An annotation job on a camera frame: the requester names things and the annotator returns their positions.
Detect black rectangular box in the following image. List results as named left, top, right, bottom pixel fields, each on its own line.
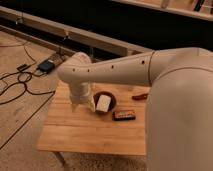
left=113, top=110, right=136, bottom=121

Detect small black device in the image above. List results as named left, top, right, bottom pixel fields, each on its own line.
left=17, top=64, right=29, bottom=72

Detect red handled tool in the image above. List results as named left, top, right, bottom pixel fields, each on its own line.
left=132, top=93, right=148, bottom=101

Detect metal table leg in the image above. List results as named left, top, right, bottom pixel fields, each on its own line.
left=53, top=152, right=66, bottom=166

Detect black floor cables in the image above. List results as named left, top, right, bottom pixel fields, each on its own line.
left=0, top=39, right=56, bottom=106

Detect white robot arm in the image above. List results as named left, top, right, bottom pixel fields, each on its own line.
left=58, top=47, right=213, bottom=171

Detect dark brown bowl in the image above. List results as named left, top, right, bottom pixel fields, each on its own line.
left=93, top=91, right=116, bottom=114

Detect wooden table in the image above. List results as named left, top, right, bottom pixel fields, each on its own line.
left=37, top=82, right=149, bottom=155

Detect white ceramic cup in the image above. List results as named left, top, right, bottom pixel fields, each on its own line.
left=96, top=95, right=111, bottom=112

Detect black power adapter box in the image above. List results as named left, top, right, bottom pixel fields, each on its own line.
left=38, top=60, right=55, bottom=73

